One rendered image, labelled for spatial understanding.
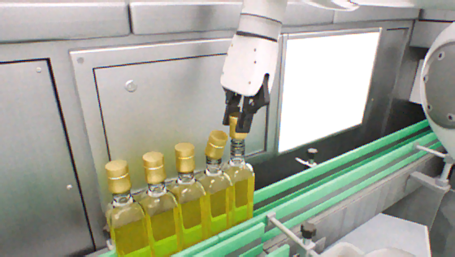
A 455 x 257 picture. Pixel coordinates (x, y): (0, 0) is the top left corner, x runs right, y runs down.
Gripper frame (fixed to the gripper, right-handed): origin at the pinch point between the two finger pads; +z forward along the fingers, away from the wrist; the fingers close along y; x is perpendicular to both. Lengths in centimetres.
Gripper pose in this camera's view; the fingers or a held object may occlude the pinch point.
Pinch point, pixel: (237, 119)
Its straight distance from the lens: 55.8
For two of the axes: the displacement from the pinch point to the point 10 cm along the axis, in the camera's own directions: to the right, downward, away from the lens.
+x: 8.1, 0.2, 5.9
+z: -2.1, 9.4, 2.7
